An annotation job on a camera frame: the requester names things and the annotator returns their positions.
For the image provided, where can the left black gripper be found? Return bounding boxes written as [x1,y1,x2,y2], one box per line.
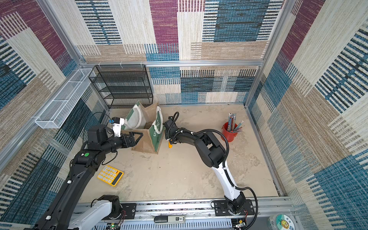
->
[101,132,143,155]

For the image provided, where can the green Christmas burlap tote bag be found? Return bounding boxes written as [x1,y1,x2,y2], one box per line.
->
[121,101,165,154]

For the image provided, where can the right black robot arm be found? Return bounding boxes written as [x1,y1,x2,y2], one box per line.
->
[163,112,258,216]

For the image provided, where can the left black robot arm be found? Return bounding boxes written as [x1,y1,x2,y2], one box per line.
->
[33,125,143,230]

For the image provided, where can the yellow calculator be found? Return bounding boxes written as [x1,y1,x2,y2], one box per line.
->
[97,165,124,187]

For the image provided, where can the red pencil cup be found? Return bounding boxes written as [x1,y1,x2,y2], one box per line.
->
[221,122,238,142]

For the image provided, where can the pencils in cup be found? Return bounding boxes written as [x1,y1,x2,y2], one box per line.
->
[226,113,243,133]

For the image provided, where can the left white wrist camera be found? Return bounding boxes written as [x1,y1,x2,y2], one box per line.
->
[111,117,125,137]

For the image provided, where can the black wire mesh shelf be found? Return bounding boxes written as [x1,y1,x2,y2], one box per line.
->
[89,64,153,109]

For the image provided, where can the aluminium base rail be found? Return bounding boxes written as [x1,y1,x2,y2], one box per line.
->
[68,195,301,230]

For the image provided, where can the white wire mesh basket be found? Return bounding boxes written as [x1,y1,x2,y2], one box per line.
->
[35,69,92,129]

